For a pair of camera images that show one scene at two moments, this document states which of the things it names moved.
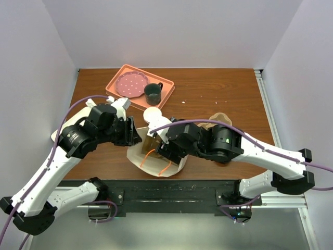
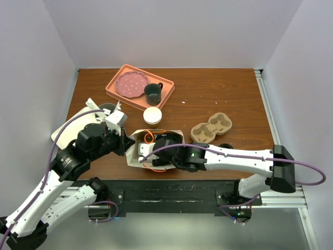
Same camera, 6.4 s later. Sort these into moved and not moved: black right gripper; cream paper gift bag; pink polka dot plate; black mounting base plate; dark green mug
Moved: cream paper gift bag; black right gripper
Not moved: black mounting base plate; dark green mug; pink polka dot plate
